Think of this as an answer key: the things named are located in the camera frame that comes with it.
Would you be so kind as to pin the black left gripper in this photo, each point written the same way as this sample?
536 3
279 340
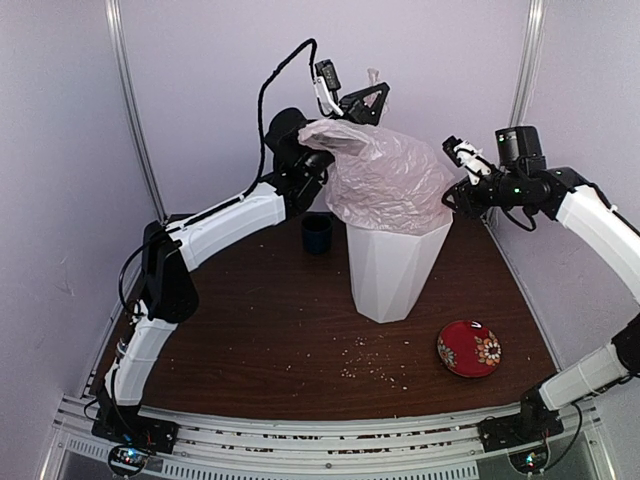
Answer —
354 103

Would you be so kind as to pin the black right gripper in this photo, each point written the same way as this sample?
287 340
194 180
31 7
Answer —
472 202

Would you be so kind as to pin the translucent pink plastic bag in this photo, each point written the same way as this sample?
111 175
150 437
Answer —
381 179

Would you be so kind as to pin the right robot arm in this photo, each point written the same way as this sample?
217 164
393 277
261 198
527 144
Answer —
581 207

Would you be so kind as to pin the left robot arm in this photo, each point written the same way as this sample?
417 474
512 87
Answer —
170 253

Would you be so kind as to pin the white faceted trash bin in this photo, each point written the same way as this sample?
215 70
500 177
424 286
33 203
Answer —
388 271

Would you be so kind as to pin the dark blue enamel mug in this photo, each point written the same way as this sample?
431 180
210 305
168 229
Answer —
316 231

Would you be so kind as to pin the red floral plate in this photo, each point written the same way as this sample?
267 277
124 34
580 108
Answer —
469 349

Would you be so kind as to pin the right base circuit board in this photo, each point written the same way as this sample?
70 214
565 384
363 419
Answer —
530 460

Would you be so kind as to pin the base circuit board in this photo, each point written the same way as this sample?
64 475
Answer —
125 460
530 460

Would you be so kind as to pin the left base circuit board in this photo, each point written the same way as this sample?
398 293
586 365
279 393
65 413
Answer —
125 460

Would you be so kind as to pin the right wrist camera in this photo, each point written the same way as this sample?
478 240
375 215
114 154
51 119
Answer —
467 157

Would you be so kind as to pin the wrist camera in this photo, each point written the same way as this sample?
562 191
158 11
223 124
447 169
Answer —
326 86
467 157

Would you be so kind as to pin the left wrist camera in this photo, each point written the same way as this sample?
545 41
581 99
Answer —
326 86

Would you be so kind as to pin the aluminium corner post right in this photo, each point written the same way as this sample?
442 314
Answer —
529 62

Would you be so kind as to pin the aluminium corner post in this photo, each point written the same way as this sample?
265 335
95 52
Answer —
118 40
529 62

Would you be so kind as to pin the aluminium corner post left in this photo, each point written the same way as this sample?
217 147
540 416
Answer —
118 40

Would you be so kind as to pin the aluminium front rail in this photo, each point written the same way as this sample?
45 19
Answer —
443 446

